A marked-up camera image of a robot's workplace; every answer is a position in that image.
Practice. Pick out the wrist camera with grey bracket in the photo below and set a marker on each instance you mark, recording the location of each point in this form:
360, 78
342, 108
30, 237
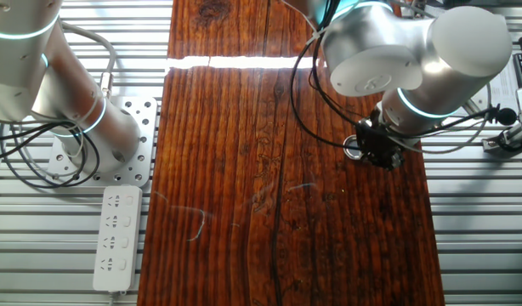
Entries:
506, 116

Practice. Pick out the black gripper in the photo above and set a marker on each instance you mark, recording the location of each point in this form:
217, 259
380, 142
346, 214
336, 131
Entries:
378, 144

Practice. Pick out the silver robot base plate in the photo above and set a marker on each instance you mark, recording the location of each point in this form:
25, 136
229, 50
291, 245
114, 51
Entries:
144, 127

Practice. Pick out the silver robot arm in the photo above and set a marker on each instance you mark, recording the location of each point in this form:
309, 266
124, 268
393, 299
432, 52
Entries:
31, 64

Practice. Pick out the wood grain table mat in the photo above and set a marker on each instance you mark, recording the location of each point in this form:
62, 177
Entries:
244, 191

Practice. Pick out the printed paper sheet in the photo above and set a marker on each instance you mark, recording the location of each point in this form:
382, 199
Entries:
505, 87

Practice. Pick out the white power strip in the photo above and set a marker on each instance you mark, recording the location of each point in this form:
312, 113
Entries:
116, 238

